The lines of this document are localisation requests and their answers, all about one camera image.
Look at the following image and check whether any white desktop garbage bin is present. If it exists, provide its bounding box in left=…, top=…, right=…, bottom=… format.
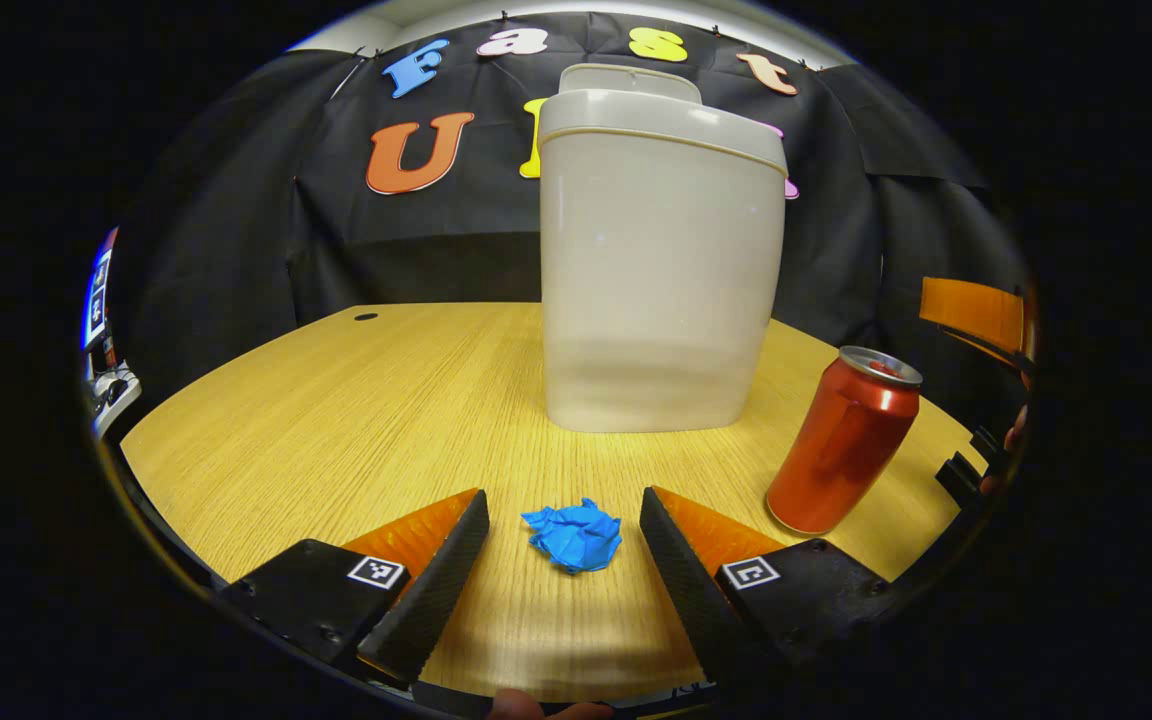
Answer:
left=536, top=63, right=790, bottom=434

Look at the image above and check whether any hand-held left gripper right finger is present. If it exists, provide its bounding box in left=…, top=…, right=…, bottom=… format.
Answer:
left=639, top=486, right=897, bottom=691

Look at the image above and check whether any red pop can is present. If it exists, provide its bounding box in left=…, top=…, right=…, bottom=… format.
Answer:
left=765, top=345, right=924, bottom=537

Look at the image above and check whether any white side table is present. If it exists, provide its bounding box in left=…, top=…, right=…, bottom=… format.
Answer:
left=89, top=368, right=143, bottom=439

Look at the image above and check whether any wooden desktop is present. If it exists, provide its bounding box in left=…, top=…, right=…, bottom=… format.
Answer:
left=121, top=302, right=987, bottom=703

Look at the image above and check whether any computer monitor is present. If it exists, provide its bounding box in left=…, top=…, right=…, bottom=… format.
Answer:
left=84, top=230, right=119, bottom=351

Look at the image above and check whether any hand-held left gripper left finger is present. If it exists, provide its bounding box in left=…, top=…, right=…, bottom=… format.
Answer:
left=219, top=488, right=490, bottom=686

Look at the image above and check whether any blue paper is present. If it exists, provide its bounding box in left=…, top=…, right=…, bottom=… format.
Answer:
left=521, top=498, right=624, bottom=575

